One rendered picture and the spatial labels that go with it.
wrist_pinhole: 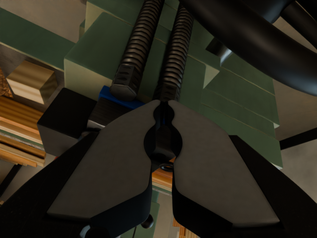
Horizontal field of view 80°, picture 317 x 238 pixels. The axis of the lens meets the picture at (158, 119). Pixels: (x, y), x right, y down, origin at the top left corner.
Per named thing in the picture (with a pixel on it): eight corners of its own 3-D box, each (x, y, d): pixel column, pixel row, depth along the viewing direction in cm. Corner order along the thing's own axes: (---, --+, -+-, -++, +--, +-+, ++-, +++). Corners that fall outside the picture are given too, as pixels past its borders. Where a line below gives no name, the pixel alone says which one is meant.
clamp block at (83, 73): (210, 65, 24) (204, 122, 19) (167, 116, 35) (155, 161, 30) (99, 7, 22) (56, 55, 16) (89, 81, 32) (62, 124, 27)
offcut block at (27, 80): (54, 71, 28) (38, 89, 25) (58, 86, 30) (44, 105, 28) (24, 59, 27) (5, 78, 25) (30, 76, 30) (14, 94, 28)
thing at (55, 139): (186, 121, 20) (177, 172, 17) (150, 155, 29) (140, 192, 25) (61, 64, 17) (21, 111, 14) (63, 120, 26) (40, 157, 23)
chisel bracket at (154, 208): (162, 195, 36) (151, 249, 31) (140, 203, 47) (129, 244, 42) (126, 182, 34) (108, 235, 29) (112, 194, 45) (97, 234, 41)
